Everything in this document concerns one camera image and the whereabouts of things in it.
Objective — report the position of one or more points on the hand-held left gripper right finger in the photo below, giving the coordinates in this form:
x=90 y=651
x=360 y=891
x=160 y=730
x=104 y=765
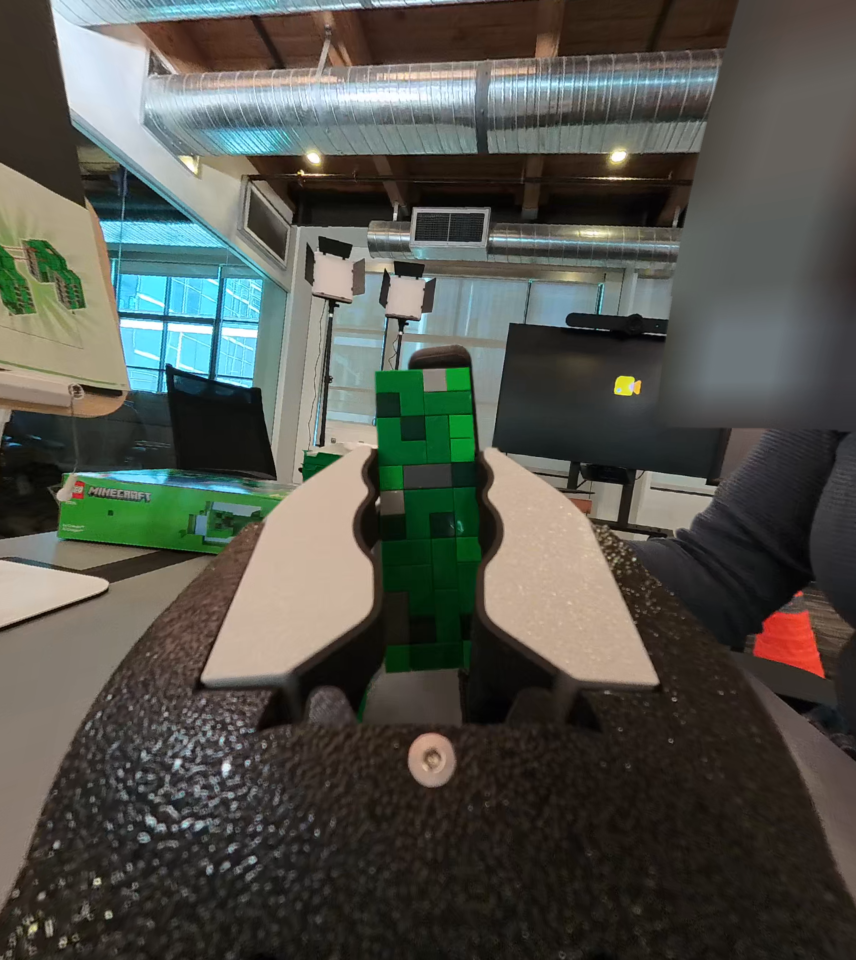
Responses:
x=555 y=592

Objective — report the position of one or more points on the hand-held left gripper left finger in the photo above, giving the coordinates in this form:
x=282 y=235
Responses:
x=300 y=585

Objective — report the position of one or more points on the green black brick tower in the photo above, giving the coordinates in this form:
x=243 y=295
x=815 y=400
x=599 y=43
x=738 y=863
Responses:
x=428 y=540

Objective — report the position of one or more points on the person's right forearm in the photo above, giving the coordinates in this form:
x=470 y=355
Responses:
x=742 y=532

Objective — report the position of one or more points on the grey desk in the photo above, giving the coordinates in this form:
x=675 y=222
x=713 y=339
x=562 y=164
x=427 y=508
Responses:
x=8 y=712

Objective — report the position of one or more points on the black TV stand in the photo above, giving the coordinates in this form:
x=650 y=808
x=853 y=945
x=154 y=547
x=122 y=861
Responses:
x=615 y=495

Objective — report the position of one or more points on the small green white box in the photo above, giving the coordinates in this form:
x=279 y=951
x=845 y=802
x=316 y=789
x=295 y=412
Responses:
x=323 y=461

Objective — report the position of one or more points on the green toy box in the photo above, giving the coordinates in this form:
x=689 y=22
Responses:
x=150 y=510

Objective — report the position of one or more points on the black office chair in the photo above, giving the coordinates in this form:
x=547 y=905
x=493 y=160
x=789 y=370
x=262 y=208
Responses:
x=218 y=427

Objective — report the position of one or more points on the black TV screen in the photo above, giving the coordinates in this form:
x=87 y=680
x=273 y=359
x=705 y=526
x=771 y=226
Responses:
x=570 y=405

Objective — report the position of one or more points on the black light stand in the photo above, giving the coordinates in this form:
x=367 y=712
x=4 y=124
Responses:
x=400 y=345
x=326 y=375

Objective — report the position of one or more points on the orange cone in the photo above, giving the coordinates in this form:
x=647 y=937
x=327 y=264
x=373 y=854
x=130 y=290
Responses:
x=791 y=637

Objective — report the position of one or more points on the black webcam bar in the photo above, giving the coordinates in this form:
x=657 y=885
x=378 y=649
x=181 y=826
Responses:
x=607 y=321

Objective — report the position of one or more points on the glass window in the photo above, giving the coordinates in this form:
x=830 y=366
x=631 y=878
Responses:
x=188 y=330

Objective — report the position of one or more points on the studio light panel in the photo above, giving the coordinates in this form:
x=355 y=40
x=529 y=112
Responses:
x=407 y=294
x=334 y=274

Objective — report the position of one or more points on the green brick instruction booklet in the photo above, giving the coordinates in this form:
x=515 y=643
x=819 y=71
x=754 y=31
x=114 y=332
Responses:
x=23 y=285

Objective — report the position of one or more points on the round ceiling spot light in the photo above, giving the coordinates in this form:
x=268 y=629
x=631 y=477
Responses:
x=313 y=156
x=617 y=156

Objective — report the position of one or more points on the dark panel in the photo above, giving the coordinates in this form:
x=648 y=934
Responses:
x=0 y=82

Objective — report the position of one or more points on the small silver air duct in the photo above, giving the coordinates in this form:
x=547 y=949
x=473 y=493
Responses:
x=578 y=241

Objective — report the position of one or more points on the white wall vent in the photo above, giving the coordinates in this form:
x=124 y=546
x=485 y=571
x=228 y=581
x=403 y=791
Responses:
x=264 y=221

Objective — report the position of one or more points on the white duct vent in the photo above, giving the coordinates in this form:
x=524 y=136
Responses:
x=449 y=225

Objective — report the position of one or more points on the large silver air duct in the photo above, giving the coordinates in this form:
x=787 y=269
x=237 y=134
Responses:
x=413 y=105

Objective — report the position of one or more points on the silver ceiling air duct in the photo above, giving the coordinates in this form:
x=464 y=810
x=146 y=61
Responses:
x=248 y=9

